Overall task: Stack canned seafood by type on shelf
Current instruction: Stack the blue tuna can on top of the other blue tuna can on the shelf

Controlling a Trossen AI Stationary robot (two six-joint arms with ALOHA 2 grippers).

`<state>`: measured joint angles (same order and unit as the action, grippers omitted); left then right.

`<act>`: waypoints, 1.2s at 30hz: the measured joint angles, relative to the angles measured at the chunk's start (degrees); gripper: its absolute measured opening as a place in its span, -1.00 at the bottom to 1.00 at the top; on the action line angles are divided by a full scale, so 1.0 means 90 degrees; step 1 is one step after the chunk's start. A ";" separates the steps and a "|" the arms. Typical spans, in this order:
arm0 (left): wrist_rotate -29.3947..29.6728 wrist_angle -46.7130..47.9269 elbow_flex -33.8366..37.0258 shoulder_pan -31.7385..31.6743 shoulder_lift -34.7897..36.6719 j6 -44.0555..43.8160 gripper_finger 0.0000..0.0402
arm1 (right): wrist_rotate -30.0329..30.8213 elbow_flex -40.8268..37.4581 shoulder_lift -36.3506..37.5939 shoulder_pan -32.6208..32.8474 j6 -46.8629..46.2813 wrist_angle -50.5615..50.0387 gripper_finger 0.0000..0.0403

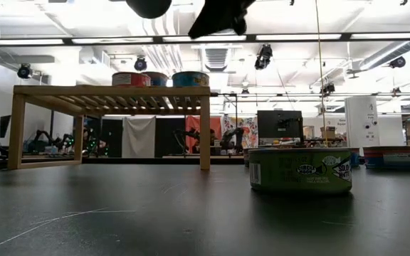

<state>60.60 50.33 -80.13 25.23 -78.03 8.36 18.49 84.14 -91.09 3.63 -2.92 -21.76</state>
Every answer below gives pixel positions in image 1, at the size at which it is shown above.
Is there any silver lid blue can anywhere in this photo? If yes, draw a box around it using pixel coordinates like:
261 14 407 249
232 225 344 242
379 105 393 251
172 70 210 87

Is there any gold lid can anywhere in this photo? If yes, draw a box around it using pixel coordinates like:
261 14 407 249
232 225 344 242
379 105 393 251
142 71 169 87

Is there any green label tuna can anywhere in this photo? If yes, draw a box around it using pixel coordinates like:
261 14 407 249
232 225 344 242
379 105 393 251
248 147 354 196

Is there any wooden slatted shelf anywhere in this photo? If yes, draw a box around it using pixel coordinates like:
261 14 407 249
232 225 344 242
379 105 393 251
7 84 212 171

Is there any ceiling air vent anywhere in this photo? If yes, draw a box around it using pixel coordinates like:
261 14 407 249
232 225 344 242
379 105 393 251
204 48 229 72

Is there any black ceiling spotlight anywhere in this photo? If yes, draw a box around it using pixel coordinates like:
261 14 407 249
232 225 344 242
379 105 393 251
389 55 407 69
133 56 148 72
16 63 33 80

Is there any orange hanging cloth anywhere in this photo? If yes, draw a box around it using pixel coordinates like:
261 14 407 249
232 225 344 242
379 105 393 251
185 115 224 154

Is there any floral patterned cloth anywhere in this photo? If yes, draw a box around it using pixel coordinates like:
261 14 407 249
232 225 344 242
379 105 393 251
221 114 259 149

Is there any black screen panel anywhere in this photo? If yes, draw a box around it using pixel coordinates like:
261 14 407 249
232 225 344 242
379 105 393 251
257 110 304 146

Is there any white hanging cloth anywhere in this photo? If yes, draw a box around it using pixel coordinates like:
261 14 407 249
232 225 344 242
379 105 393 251
121 116 157 159

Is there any cardboard box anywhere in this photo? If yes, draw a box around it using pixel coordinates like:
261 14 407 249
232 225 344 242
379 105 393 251
320 126 337 140

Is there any white cabinet machine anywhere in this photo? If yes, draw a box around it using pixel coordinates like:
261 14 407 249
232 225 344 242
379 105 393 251
345 95 405 149

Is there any black table mat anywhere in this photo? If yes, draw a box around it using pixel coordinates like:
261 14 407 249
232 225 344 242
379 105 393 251
0 158 410 256

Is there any blue red label can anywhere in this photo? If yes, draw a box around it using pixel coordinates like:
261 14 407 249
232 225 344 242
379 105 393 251
362 145 410 171

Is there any black monitor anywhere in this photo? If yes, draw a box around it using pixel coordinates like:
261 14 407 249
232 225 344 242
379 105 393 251
0 114 12 139

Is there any long ceiling light rail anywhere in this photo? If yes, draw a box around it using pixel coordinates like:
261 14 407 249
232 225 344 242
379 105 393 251
0 32 410 46

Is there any black ceiling camera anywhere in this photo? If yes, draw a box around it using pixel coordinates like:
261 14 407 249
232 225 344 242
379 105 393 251
254 43 273 70

